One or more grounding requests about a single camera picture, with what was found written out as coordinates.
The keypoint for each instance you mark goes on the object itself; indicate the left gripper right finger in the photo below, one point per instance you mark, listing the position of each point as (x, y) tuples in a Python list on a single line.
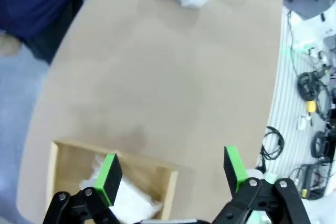
[(233, 166)]

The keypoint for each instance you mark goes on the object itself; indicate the plastic rectangular clock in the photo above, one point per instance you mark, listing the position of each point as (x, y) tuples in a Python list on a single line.
[(134, 200)]

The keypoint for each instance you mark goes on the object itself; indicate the white power adapter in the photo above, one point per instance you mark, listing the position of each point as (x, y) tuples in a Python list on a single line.
[(301, 123)]

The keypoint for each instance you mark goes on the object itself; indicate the white power strip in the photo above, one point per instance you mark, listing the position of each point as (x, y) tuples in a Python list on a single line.
[(304, 44)]

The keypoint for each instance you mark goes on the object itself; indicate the yellow plug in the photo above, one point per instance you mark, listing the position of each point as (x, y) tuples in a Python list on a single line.
[(311, 106)]

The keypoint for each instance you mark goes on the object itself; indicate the brown cardboard box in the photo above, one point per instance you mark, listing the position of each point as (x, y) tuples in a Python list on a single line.
[(68, 166)]

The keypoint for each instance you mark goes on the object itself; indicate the person's right hand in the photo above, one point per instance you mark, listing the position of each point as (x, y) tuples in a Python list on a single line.
[(9, 45)]

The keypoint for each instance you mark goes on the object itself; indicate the black power supply box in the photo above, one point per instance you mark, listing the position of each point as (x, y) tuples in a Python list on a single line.
[(312, 174)]

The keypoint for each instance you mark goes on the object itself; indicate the person in navy jacket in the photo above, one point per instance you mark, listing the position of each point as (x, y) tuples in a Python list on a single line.
[(34, 3)]

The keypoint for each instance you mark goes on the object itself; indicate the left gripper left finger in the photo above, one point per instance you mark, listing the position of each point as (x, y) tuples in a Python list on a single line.
[(110, 179)]

